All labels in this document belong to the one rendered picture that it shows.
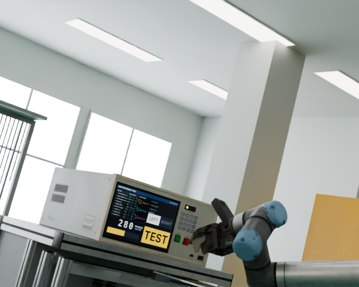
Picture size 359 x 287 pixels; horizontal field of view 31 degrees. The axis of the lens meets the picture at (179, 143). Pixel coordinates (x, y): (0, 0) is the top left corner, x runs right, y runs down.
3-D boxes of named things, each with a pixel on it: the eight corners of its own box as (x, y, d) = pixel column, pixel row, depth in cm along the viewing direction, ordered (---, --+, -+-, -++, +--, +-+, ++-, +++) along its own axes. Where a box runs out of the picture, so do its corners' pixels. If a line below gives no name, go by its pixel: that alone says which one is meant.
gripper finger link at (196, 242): (183, 255, 197) (204, 247, 191) (182, 237, 199) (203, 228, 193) (190, 257, 199) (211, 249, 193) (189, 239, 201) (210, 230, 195)
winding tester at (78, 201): (205, 267, 213) (220, 207, 217) (98, 241, 187) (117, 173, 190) (138, 248, 244) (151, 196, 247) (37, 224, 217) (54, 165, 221)
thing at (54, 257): (207, 295, 220) (209, 286, 220) (52, 262, 182) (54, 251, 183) (204, 294, 221) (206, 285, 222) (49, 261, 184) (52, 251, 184)
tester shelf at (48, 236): (231, 287, 217) (233, 274, 218) (58, 249, 176) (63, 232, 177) (153, 264, 251) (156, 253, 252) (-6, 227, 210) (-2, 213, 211)
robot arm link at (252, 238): (262, 275, 170) (276, 250, 178) (255, 240, 165) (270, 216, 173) (235, 271, 174) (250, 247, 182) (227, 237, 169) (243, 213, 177)
